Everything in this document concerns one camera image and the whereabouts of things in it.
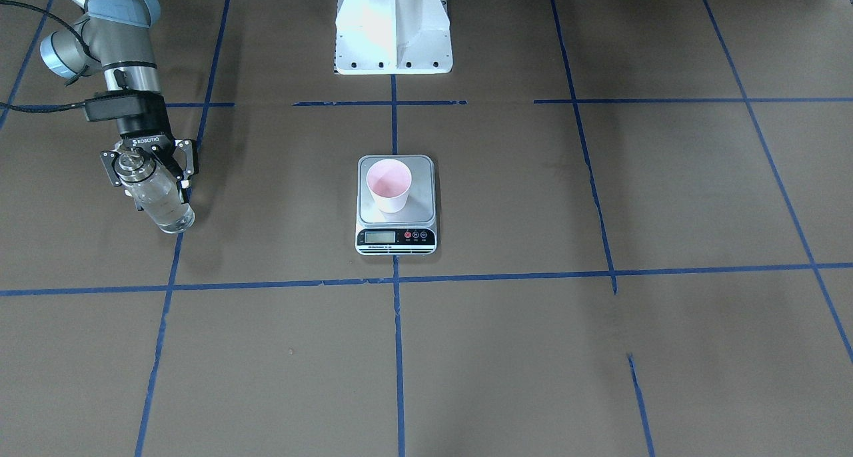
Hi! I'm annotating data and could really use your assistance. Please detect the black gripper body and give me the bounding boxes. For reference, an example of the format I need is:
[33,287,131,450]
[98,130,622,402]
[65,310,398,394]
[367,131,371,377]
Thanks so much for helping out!
[117,97,175,157]

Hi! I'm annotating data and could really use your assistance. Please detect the clear glass sauce bottle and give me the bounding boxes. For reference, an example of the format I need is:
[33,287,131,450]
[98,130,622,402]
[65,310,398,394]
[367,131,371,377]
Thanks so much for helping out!
[113,151,195,234]

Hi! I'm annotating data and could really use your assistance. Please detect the pink cup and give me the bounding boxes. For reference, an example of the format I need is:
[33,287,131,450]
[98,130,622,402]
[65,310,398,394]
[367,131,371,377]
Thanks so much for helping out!
[366,159,413,213]

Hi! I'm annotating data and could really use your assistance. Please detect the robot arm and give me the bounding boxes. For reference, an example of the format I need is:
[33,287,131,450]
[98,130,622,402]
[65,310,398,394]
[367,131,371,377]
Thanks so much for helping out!
[39,0,197,233]

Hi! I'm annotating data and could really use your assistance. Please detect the digital kitchen scale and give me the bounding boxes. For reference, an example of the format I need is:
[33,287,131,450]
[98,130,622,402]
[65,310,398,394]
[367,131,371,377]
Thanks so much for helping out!
[354,155,438,254]

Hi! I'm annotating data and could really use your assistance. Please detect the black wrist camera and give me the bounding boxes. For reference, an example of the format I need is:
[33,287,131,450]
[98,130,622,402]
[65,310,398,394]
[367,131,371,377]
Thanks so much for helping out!
[83,89,162,122]

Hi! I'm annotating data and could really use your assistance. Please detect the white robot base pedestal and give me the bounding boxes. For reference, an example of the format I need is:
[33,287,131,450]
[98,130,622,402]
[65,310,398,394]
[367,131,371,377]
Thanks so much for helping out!
[333,0,454,75]

